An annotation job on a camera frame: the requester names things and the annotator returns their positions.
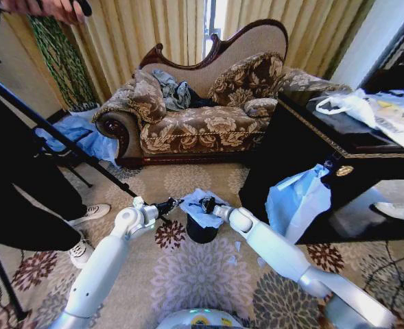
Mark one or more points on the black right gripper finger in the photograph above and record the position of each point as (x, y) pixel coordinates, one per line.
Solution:
(197, 205)
(204, 199)

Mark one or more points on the floral brown chaise longue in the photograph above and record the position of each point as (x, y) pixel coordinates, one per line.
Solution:
(201, 130)

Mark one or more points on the black tripod stand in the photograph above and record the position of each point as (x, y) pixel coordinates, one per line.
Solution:
(2, 274)

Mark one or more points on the large floral brown pillow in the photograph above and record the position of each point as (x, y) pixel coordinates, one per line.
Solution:
(248, 80)

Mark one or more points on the black slanted pole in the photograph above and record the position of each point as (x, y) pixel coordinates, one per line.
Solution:
(68, 144)

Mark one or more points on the floral brown bolster cushion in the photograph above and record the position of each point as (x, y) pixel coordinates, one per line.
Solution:
(260, 108)

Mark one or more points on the pale blue garbage bag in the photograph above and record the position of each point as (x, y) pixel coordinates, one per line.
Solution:
(196, 214)

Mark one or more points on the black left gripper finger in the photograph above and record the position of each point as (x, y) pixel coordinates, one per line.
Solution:
(170, 211)
(176, 201)

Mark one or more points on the grey crumpled clothing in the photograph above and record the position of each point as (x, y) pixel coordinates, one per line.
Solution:
(172, 92)

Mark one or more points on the floral brown square pillow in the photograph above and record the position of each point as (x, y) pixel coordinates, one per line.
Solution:
(148, 97)

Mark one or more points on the white robot front shell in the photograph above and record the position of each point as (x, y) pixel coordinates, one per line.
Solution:
(200, 320)

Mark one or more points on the blue bag hanging from cabinet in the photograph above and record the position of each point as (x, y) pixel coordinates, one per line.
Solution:
(297, 202)

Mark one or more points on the black gold-trimmed cabinet table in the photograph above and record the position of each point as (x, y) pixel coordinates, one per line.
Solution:
(291, 144)

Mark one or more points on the heap of blue plastic bags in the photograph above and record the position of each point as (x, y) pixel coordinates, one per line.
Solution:
(85, 137)

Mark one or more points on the black round trash bin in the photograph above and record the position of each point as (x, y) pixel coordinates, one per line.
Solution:
(201, 233)

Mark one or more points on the round gold cabinet knob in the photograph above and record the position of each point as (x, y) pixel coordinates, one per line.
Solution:
(344, 170)

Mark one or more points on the black glossy wall cabinet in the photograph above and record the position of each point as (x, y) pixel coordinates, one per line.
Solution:
(398, 61)

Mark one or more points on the black handheld device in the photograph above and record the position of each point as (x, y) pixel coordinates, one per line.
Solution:
(83, 7)

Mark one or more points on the white sneaker with dark stripes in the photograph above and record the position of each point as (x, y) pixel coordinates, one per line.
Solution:
(93, 211)
(80, 253)

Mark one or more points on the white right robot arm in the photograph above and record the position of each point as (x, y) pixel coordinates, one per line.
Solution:
(277, 252)

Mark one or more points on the beige pleated curtains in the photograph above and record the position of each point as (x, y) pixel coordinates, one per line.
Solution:
(136, 31)

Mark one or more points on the white printed plastic bag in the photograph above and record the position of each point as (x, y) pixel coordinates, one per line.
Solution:
(398, 121)

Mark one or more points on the small white paper scrap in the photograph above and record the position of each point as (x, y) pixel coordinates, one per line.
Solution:
(232, 259)
(237, 246)

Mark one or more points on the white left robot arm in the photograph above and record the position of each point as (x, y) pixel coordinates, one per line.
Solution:
(100, 267)

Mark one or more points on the white plastic carrier bag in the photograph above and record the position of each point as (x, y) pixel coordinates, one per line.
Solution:
(350, 106)

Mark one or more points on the dark navy garment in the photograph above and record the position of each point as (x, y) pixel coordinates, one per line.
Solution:
(201, 99)

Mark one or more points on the person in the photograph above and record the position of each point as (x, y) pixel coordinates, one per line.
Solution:
(20, 178)

